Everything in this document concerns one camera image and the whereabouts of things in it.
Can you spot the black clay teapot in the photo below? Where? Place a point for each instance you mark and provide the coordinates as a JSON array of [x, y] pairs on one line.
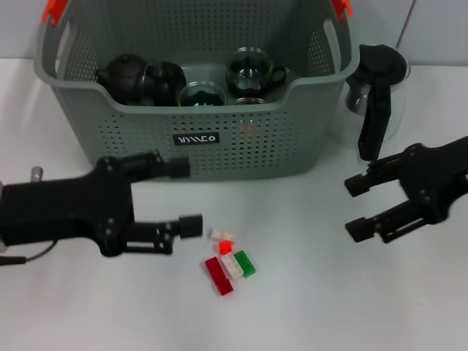
[[124, 78]]

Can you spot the small orange toy brick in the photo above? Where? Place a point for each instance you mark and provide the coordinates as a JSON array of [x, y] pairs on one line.
[[226, 247]]

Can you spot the white translucent toy brick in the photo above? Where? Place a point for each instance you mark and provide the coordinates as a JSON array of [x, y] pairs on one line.
[[232, 266], [223, 235]]

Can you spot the grey perforated storage basket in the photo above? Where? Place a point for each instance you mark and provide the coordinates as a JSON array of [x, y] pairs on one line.
[[274, 161]]

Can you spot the orange wedge toy brick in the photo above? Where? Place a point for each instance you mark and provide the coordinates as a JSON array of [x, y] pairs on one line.
[[248, 129]]

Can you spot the glass teacup with black holder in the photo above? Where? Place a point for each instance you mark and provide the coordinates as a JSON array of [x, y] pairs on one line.
[[166, 82], [250, 101], [203, 95], [248, 78]]

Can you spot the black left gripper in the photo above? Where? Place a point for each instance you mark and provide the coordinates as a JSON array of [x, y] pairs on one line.
[[66, 208]]

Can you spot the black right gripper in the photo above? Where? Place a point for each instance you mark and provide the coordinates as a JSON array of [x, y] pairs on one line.
[[435, 175]]

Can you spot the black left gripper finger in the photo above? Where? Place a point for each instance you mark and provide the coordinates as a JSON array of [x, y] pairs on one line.
[[179, 167], [192, 226]]

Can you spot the green toy brick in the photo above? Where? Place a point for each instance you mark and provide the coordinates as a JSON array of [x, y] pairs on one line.
[[245, 263]]

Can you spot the dark red toy brick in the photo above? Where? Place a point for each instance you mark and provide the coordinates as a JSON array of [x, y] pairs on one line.
[[219, 276]]

